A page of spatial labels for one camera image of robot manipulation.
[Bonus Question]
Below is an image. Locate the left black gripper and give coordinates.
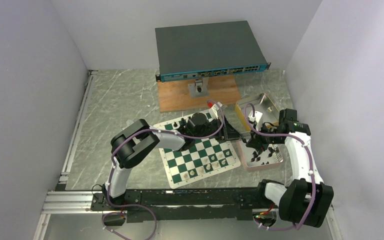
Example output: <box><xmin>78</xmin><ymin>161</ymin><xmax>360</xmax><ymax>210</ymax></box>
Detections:
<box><xmin>194</xmin><ymin>115</ymin><xmax>244</xmax><ymax>143</ymax></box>

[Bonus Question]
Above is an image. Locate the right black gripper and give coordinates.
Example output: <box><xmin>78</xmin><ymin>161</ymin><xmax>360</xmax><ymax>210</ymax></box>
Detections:
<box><xmin>246</xmin><ymin>122</ymin><xmax>283</xmax><ymax>152</ymax></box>

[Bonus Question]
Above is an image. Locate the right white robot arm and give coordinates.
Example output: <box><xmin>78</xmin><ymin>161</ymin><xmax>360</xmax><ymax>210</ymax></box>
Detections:
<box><xmin>243</xmin><ymin>108</ymin><xmax>334</xmax><ymax>230</ymax></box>

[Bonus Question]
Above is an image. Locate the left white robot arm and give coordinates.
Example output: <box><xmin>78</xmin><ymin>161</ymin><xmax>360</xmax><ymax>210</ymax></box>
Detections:
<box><xmin>102</xmin><ymin>112</ymin><xmax>243</xmax><ymax>210</ymax></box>

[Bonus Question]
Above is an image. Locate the black chess piece in tray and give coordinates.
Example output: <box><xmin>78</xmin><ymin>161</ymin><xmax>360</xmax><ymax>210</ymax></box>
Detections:
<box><xmin>250</xmin><ymin>151</ymin><xmax>261</xmax><ymax>162</ymax></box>
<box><xmin>267</xmin><ymin>147</ymin><xmax>276</xmax><ymax>158</ymax></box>

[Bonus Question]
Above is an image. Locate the green white chess mat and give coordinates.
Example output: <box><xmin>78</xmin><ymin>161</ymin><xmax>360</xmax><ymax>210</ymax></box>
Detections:
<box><xmin>152</xmin><ymin>108</ymin><xmax>242</xmax><ymax>190</ymax></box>

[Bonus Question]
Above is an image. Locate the wooden board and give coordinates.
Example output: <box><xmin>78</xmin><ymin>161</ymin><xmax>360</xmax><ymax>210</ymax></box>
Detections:
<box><xmin>157</xmin><ymin>75</ymin><xmax>241</xmax><ymax>113</ymax></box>

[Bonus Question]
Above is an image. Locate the pink plastic tray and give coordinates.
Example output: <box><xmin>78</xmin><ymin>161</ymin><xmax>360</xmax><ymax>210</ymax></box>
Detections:
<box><xmin>236</xmin><ymin>132</ymin><xmax>284</xmax><ymax>172</ymax></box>

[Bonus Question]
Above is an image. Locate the yellow metal tin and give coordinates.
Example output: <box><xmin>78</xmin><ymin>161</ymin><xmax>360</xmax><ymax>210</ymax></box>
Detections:
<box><xmin>234</xmin><ymin>93</ymin><xmax>279</xmax><ymax>132</ymax></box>

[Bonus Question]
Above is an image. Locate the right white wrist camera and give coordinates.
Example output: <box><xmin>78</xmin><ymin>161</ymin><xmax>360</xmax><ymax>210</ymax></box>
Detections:
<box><xmin>248</xmin><ymin>111</ymin><xmax>264</xmax><ymax>131</ymax></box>

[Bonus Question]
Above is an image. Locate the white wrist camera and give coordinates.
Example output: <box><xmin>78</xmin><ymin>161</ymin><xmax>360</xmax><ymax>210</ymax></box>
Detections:
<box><xmin>207</xmin><ymin>101</ymin><xmax>225</xmax><ymax>120</ymax></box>
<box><xmin>248</xmin><ymin>111</ymin><xmax>264</xmax><ymax>131</ymax></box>

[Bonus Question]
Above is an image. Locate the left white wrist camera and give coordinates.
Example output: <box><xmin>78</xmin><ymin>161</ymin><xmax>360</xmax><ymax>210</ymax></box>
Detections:
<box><xmin>207</xmin><ymin>101</ymin><xmax>225</xmax><ymax>120</ymax></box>

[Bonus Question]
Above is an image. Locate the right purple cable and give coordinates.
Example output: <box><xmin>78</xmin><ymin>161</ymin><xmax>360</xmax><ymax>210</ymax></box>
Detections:
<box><xmin>242</xmin><ymin>102</ymin><xmax>317</xmax><ymax>232</ymax></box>

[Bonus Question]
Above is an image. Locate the metal bracket with knob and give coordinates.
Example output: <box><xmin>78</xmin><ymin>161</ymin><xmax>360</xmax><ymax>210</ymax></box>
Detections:
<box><xmin>188</xmin><ymin>77</ymin><xmax>210</xmax><ymax>98</ymax></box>

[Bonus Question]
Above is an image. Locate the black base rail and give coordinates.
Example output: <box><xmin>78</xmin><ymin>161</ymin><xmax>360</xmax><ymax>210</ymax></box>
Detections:
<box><xmin>90</xmin><ymin>187</ymin><xmax>273</xmax><ymax>223</ymax></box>

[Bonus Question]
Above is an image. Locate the dark grey network switch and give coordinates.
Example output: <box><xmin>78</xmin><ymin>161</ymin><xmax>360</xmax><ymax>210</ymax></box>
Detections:
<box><xmin>155</xmin><ymin>20</ymin><xmax>271</xmax><ymax>82</ymax></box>

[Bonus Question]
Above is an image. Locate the aluminium frame rail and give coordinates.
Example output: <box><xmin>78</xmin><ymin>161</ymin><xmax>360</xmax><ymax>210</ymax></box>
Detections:
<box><xmin>33</xmin><ymin>70</ymin><xmax>98</xmax><ymax>240</ymax></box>

